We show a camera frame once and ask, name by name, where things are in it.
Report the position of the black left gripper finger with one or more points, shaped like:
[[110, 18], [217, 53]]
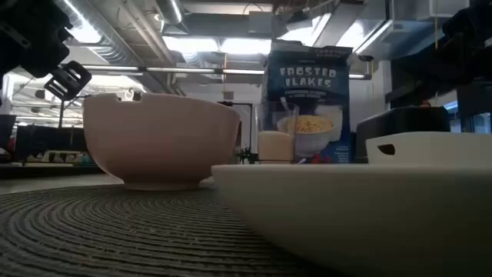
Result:
[[68, 81]]

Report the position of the blue frosted flakes cereal box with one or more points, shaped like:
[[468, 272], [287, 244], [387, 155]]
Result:
[[307, 77]]

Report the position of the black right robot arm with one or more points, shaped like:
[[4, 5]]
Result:
[[471, 42]]

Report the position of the black background shelf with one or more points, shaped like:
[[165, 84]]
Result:
[[50, 142]]

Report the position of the pink ceramic bowl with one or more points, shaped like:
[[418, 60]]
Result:
[[161, 142]]

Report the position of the grey round woven placemat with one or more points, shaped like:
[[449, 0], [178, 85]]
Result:
[[115, 231]]

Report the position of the black thin metal stand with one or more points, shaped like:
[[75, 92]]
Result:
[[250, 127]]

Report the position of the clear glass of milk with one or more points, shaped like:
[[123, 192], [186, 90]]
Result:
[[274, 146]]

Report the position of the pale green plate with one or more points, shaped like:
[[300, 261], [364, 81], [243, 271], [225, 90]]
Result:
[[365, 215]]

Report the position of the black toaster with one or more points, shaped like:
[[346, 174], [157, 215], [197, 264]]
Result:
[[399, 121]]

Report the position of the white rectangular tray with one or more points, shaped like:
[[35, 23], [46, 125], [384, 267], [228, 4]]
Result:
[[434, 150]]

